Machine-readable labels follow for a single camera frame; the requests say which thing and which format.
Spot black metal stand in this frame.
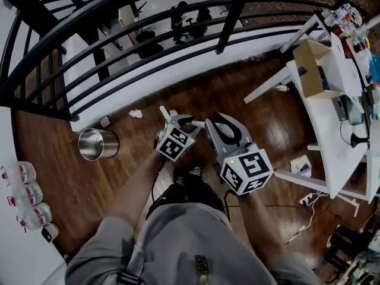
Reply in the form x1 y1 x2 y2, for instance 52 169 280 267
323 224 380 285

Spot white cardboard sheet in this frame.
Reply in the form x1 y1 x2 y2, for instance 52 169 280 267
319 33 371 97

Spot small white device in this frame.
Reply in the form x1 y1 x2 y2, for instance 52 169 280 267
40 223 59 243

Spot person's grey shirt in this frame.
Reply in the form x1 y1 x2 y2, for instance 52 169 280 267
64 202 321 285

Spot grey desk device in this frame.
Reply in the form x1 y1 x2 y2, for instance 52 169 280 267
332 95 365 126

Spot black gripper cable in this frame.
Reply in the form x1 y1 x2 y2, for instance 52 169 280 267
222 188 238 228

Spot white desk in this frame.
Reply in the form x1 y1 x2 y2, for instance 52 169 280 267
243 10 380 204

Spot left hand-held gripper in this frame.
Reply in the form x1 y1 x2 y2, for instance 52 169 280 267
154 114 203 163

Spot black metal railing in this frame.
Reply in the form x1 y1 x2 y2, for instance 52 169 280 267
0 0 357 123

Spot white cable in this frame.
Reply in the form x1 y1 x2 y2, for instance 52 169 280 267
284 190 330 246

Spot small black desk stand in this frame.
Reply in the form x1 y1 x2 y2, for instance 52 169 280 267
350 132 366 148

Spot small white floor box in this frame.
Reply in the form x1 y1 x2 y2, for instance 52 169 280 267
290 156 312 178

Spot wooden floor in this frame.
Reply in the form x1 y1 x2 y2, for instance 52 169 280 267
11 52 380 285

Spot steel trash bin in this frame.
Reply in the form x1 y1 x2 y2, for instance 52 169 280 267
77 128 121 162

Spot clear water bottle red label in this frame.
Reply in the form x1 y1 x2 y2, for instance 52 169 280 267
16 202 53 233
1 161 37 186
7 182 44 207

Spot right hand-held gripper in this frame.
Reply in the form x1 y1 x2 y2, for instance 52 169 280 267
204 112 274 196

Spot cluster of colourful desk items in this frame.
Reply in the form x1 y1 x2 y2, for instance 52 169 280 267
323 3 380 121

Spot person's black trousers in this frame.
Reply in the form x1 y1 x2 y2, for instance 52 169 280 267
145 159 231 222

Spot open cardboard box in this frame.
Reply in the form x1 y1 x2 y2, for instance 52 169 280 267
292 39 347 99

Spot white power strip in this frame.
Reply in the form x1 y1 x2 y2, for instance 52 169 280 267
299 192 320 206

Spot person's left forearm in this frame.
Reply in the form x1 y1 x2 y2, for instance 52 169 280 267
108 151 163 237

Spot person's right forearm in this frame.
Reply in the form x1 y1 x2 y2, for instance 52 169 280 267
237 193 287 261

